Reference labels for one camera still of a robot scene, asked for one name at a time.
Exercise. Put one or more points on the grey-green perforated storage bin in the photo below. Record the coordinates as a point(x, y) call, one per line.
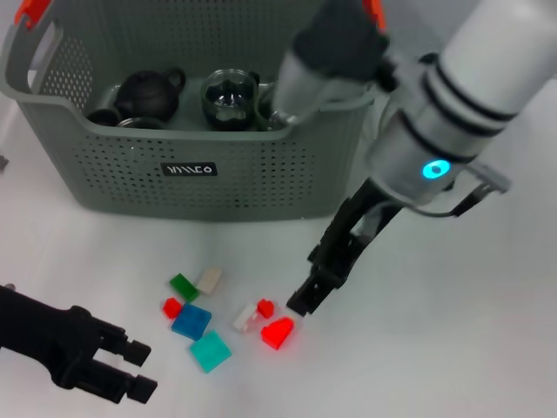
point(174, 187)

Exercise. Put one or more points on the small red toy brick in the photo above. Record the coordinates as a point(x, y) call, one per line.
point(172, 307)
point(265, 308)

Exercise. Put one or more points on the teal square toy brick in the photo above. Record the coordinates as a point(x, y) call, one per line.
point(210, 352)

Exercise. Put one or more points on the green flat toy brick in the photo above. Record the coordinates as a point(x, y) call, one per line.
point(183, 287)

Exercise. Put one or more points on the blue toy brick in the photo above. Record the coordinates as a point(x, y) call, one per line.
point(191, 322)

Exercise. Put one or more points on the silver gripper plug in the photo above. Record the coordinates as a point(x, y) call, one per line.
point(494, 178)
point(9, 287)

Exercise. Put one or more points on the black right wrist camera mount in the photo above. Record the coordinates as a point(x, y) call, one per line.
point(330, 56)

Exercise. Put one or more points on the small black clay cup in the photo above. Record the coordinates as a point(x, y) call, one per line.
point(103, 116)

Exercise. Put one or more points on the bright red sloped brick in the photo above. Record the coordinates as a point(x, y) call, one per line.
point(278, 333)

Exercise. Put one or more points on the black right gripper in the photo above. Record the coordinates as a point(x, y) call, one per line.
point(348, 231)

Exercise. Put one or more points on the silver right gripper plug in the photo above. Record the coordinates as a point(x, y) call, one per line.
point(494, 178)

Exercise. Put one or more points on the black clay teapot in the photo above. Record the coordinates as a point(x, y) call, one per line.
point(145, 98)

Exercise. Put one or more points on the white toy brick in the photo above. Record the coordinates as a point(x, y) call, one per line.
point(244, 318)
point(210, 281)

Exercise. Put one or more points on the glass teacup with black holder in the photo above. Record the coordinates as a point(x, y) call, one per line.
point(267, 109)
point(139, 123)
point(228, 100)

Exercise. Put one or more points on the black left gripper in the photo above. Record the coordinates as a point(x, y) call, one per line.
point(39, 331)

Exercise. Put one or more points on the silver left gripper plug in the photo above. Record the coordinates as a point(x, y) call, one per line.
point(9, 287)

